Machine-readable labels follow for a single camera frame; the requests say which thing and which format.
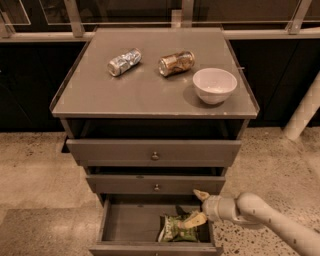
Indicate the top grey drawer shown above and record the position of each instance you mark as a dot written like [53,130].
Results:
[138,152]

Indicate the grey drawer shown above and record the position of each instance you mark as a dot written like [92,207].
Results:
[131,225]
[144,184]
[138,152]

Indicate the bottom grey drawer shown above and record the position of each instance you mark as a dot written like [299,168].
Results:
[131,225]

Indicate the middle grey drawer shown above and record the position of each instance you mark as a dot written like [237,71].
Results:
[144,184]

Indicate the white ceramic bowl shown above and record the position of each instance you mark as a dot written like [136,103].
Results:
[214,85]

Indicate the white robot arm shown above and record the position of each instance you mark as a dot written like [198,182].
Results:
[270,204]

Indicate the brass middle drawer knob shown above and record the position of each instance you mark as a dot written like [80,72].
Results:
[156,188]

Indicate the brass drawer knob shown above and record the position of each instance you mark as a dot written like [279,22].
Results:
[156,188]
[155,156]

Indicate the grey drawer cabinet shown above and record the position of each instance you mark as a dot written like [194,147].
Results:
[142,104]

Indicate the brown gold soda can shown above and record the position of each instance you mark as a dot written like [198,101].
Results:
[176,63]

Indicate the silver blue soda can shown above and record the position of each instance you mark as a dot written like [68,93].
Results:
[122,63]

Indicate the green jalapeno chip bag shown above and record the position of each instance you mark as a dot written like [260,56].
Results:
[172,230]

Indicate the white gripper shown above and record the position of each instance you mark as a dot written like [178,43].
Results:
[211,207]

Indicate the brass top drawer knob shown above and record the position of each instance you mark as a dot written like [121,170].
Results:
[155,156]

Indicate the metal railing frame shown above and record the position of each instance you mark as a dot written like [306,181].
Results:
[77,20]

